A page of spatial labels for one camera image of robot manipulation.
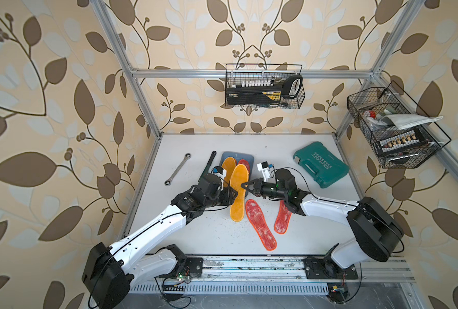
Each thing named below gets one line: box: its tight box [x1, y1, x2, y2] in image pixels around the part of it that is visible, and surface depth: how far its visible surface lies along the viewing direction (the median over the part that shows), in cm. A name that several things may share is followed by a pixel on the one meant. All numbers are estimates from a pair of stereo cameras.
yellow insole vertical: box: [229, 163, 249, 223], surface depth 82 cm
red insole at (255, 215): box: [245, 198, 278, 252], surface depth 87 cm
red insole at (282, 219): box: [274, 199, 293, 235], surface depth 88 cm
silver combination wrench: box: [164, 153, 192, 187], surface depth 107 cm
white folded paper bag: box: [380, 113, 444, 130], surface depth 64 cm
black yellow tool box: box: [225, 84, 284, 105], surface depth 86 cm
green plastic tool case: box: [292, 141, 350, 189], surface depth 104 cm
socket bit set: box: [379, 129, 428, 154], surface depth 68 cm
